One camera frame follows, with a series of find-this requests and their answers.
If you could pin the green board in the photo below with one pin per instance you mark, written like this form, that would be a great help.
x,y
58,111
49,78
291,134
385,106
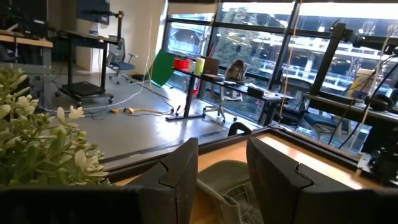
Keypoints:
x,y
163,68

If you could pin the blue office chair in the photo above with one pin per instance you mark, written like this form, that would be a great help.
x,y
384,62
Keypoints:
x,y
122,65

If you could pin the wooden top desk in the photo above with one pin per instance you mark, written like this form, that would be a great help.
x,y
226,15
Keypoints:
x,y
31,42

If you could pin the red box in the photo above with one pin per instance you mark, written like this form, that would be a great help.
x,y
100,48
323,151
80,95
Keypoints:
x,y
182,64

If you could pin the dark striped bag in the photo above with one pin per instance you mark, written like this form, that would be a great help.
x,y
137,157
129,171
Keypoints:
x,y
236,71

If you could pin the pile of olive caps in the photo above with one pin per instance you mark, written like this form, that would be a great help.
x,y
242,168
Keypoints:
x,y
224,174

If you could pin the long black desk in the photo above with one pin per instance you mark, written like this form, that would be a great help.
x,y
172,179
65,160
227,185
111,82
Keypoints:
x,y
236,88

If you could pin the pale yellow container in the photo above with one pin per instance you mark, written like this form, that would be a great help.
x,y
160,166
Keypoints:
x,y
362,82

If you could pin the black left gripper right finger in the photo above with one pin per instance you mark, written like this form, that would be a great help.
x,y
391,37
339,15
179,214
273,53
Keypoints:
x,y
273,186

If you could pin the black rig post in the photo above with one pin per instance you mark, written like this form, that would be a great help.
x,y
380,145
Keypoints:
x,y
326,59

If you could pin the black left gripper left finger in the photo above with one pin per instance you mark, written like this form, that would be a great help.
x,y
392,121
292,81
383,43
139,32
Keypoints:
x,y
180,186

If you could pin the black computer monitors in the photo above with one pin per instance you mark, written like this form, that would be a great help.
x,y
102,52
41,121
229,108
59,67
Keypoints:
x,y
21,15

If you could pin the yellow-green cylinder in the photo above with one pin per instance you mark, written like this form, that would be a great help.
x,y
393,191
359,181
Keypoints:
x,y
199,66

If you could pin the white office chair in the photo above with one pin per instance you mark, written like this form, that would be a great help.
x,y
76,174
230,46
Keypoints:
x,y
221,107

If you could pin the potted green artificial plant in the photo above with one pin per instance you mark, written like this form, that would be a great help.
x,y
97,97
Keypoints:
x,y
31,149

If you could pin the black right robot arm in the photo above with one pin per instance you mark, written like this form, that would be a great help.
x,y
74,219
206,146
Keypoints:
x,y
385,161

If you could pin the black headphones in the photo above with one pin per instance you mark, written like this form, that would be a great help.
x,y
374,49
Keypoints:
x,y
367,101

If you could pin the yellow power strip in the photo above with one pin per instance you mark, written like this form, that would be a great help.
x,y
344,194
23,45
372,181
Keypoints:
x,y
130,109

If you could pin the dark office chair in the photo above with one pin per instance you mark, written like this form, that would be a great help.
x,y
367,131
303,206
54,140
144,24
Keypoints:
x,y
317,119

